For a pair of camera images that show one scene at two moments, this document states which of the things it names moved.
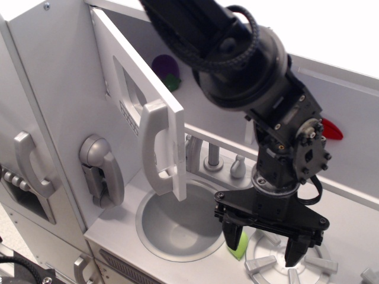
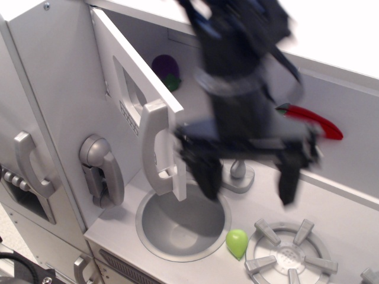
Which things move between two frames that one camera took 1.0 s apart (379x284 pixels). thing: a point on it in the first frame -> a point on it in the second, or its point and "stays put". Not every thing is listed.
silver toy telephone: x=102 y=172 stays put
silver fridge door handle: x=24 y=145 stays put
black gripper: x=286 y=212 -> x=205 y=140
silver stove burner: x=265 y=262 stays put
